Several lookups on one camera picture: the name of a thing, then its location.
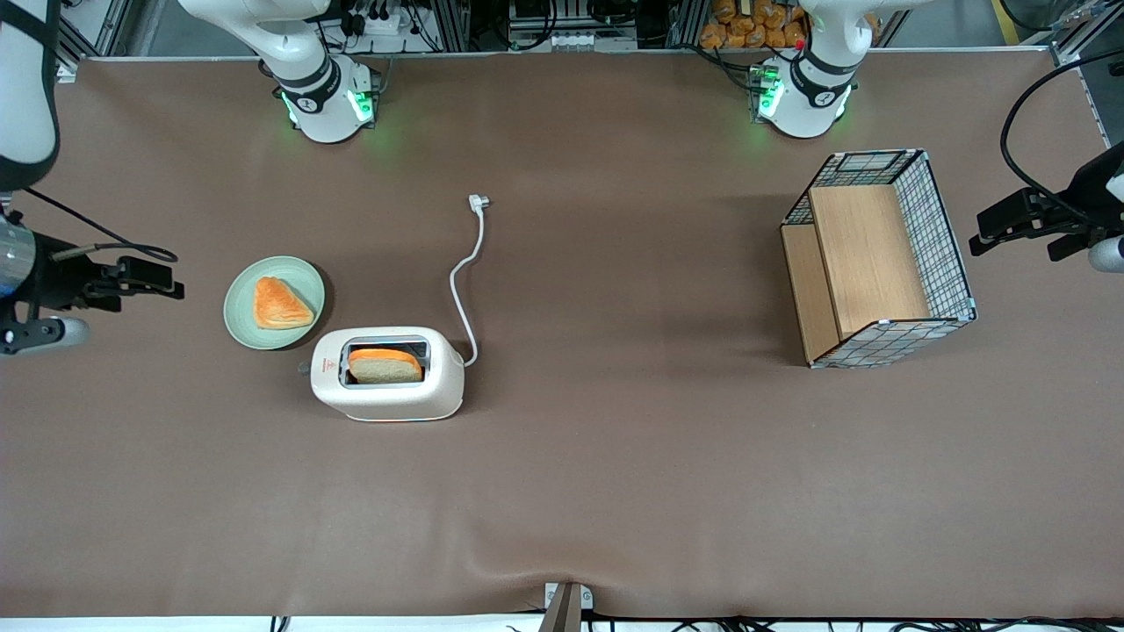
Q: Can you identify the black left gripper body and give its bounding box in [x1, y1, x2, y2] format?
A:
[1050, 142, 1124, 238]

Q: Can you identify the bread slice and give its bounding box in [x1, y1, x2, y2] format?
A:
[349, 348, 424, 384]

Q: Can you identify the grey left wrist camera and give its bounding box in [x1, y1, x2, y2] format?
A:
[1048, 230, 1124, 273]

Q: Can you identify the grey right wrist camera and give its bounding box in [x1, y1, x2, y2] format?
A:
[0, 303, 92, 357]

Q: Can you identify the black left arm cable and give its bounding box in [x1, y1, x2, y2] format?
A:
[1000, 48, 1124, 220]

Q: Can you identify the green plate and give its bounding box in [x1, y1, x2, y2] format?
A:
[223, 255, 326, 350]

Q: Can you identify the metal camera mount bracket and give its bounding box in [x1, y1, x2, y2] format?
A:
[537, 582, 594, 632]

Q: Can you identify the aluminium frame profile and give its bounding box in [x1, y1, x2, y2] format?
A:
[54, 0, 133, 84]
[1049, 0, 1124, 67]

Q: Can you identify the white toaster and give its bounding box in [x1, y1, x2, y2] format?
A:
[299, 327, 465, 423]

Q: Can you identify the wooden shelf insert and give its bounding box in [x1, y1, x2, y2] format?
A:
[782, 184, 932, 363]

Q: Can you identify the white power cable with plug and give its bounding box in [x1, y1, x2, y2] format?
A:
[450, 195, 491, 370]

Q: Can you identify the triangular orange pastry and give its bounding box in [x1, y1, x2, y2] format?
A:
[254, 276, 315, 331]

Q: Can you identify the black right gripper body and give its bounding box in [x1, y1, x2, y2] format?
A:
[33, 233, 124, 314]

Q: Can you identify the brown table cloth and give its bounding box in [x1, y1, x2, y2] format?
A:
[0, 48, 1124, 620]

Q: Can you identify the wire mesh basket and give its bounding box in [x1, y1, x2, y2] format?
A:
[780, 149, 977, 370]

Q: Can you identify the white power strip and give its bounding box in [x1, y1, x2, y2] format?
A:
[347, 7, 424, 38]

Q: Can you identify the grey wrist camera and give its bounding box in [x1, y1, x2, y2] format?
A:
[1048, 230, 1124, 273]
[0, 303, 92, 357]

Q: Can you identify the pile of bread rolls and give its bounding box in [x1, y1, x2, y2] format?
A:
[700, 0, 809, 50]

